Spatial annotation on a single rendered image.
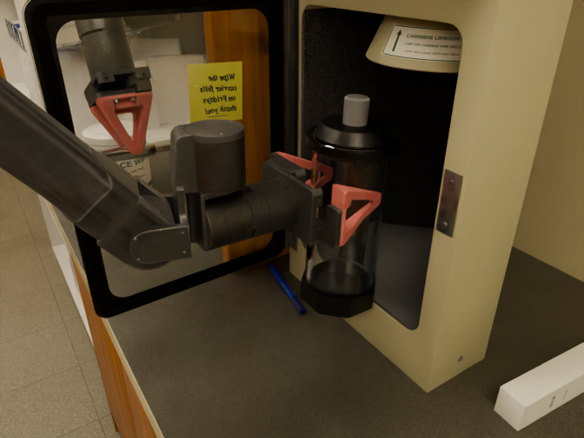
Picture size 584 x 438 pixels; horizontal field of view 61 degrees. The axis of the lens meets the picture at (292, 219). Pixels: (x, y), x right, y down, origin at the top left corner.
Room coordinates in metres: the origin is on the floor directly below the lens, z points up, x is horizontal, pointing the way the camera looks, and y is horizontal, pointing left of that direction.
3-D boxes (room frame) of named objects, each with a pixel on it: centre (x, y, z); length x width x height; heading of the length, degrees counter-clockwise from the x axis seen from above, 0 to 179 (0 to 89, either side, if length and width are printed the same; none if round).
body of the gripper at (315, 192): (0.48, 0.02, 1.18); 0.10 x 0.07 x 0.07; 33
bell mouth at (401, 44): (0.61, -0.18, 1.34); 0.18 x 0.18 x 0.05
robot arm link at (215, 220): (0.45, 0.07, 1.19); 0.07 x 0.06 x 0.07; 123
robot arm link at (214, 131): (0.44, 0.11, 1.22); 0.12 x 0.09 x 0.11; 109
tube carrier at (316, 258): (0.54, -0.07, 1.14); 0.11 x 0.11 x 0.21
